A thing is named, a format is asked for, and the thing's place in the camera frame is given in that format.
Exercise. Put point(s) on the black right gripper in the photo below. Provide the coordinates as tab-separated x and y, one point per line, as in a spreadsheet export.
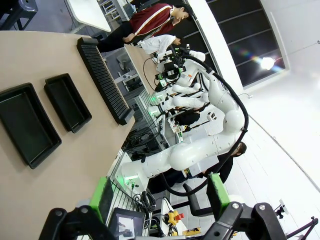
170	70

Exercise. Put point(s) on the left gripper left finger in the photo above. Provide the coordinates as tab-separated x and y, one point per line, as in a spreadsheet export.
100	200

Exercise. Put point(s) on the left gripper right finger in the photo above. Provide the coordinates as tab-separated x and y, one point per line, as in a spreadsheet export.
217	195

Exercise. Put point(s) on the black plastic ESD tray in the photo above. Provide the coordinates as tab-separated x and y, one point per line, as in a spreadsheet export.
25	125
66	102

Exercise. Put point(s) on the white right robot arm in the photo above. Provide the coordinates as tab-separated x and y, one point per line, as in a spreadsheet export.
187	155

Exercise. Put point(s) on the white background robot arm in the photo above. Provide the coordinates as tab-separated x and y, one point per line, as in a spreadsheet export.
187	101
187	88

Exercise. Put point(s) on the black office chair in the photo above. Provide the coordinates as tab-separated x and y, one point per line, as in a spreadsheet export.
193	202

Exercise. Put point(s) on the wooden background table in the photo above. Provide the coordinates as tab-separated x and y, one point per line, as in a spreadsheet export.
140	65

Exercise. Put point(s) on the person in black clothes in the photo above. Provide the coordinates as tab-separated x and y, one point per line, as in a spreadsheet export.
226	167

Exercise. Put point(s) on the black tablet screen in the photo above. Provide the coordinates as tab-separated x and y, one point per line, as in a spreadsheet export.
127	223

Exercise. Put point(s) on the person in white shirt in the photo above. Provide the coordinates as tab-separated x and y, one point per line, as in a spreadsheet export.
160	42

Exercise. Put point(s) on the yellow emergency stop button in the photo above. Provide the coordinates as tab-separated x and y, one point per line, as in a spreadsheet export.
173	217

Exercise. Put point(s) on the black slotted board rack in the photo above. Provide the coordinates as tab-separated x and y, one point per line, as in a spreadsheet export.
105	80

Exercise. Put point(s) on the person in maroon jacket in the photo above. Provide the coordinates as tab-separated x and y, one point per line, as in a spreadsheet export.
150	21

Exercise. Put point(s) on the white rounded table top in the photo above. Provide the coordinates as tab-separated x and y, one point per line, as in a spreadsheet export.
87	12

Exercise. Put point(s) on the bright ceiling lamp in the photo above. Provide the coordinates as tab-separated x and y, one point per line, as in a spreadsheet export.
266	63

